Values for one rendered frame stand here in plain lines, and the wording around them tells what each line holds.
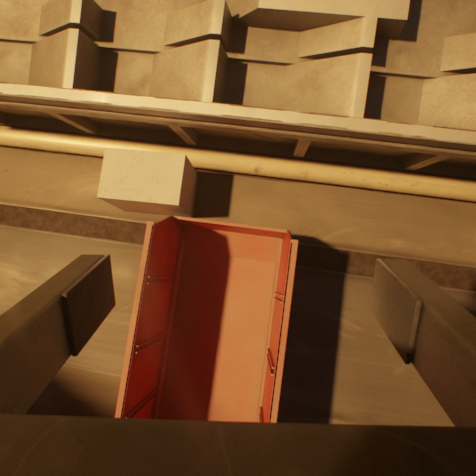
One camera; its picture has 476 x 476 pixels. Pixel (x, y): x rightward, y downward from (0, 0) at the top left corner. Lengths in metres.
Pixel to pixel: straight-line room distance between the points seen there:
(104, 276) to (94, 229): 0.49
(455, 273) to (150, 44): 0.56
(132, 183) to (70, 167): 0.19
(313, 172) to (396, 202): 0.15
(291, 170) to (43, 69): 0.37
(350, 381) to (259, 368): 0.14
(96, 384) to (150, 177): 0.35
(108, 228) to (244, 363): 0.32
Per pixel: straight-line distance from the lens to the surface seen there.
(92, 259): 0.16
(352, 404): 0.62
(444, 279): 0.64
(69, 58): 0.51
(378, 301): 0.17
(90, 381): 0.66
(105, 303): 0.17
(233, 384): 0.59
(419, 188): 0.61
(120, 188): 0.53
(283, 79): 0.48
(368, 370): 0.61
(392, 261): 0.17
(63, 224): 0.68
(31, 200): 0.71
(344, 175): 0.58
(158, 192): 0.51
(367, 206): 0.61
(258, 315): 0.57
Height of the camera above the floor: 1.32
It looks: 82 degrees down
